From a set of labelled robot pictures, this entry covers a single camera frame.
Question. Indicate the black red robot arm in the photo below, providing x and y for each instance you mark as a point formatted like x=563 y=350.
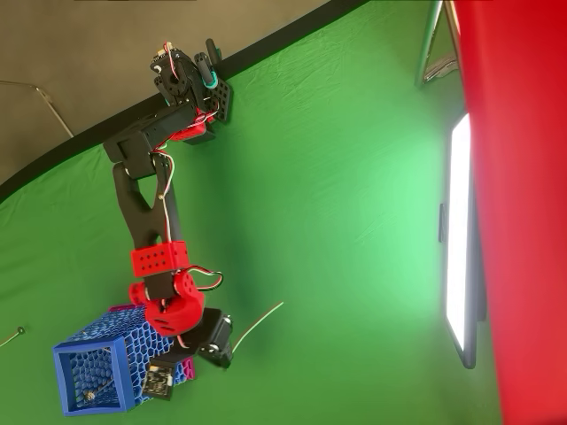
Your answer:
x=137 y=208

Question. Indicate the blue magenta honeycomb basket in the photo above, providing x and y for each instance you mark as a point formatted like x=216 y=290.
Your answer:
x=97 y=354

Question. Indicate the green table cloth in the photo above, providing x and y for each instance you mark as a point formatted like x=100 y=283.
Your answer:
x=332 y=221

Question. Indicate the black teal table clamp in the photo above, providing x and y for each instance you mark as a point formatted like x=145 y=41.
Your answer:
x=206 y=71

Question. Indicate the black monitor on stand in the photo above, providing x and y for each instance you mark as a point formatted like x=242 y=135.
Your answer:
x=458 y=239

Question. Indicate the large red smooth object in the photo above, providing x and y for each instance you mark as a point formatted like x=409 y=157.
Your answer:
x=522 y=221

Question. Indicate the chrome tube stand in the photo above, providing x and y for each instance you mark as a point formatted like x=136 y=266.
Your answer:
x=426 y=40

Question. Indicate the black gripper camera mount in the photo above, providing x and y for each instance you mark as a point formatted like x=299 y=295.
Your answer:
x=159 y=380

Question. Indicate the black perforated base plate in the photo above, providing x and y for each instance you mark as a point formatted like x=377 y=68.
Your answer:
x=223 y=99

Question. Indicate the thin metal rod frame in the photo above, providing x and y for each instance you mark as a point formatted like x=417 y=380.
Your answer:
x=54 y=111

